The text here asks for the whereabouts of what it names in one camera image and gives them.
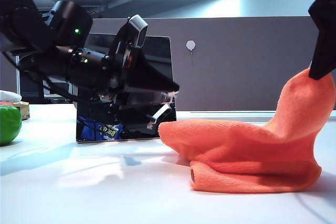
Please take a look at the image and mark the orange microfiber cloth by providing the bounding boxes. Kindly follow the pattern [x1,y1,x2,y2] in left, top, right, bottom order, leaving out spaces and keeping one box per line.
[158,68,336,195]

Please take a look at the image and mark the round grey adhesive hook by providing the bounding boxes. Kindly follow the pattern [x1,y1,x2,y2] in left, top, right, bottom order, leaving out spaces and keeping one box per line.
[185,40,196,56]

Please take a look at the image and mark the black office chair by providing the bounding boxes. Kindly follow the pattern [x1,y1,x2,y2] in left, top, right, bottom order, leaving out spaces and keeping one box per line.
[20,77,45,104]

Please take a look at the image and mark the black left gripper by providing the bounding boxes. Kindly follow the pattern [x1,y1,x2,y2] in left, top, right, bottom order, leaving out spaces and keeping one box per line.
[107,19,181,111]

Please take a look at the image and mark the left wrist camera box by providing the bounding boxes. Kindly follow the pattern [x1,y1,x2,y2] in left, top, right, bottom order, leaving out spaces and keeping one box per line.
[128,14,149,49]

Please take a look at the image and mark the green round toy fruit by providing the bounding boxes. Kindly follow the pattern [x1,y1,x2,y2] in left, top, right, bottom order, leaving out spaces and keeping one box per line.
[0,104,23,146]

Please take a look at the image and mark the square tabletop mirror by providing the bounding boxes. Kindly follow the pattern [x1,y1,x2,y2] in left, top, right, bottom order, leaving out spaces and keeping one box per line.
[76,35,177,144]

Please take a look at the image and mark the small brown and white items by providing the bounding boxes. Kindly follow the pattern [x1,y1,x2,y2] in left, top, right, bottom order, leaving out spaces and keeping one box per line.
[13,101,32,121]

